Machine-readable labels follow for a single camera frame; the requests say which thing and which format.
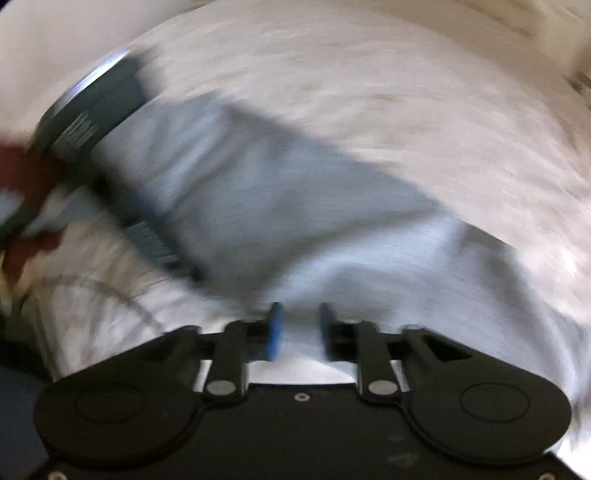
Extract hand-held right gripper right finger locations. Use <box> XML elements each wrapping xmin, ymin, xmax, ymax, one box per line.
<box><xmin>318</xmin><ymin>302</ymin><xmax>472</xmax><ymax>401</ymax></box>

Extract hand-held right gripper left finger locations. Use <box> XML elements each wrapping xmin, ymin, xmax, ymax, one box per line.
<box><xmin>154</xmin><ymin>302</ymin><xmax>286</xmax><ymax>401</ymax></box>

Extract grey pants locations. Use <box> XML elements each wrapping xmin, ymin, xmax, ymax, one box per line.
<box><xmin>87</xmin><ymin>89</ymin><xmax>575</xmax><ymax>386</ymax></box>

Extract person's left hand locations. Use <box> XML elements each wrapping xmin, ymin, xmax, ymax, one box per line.
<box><xmin>0</xmin><ymin>142</ymin><xmax>66</xmax><ymax>289</ymax></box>

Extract cream floral duvet bed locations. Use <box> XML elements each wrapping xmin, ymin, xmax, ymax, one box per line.
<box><xmin>0</xmin><ymin>0</ymin><xmax>591</xmax><ymax>418</ymax></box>

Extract dark cloth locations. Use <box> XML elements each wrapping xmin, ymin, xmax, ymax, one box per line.
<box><xmin>0</xmin><ymin>309</ymin><xmax>51</xmax><ymax>467</ymax></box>

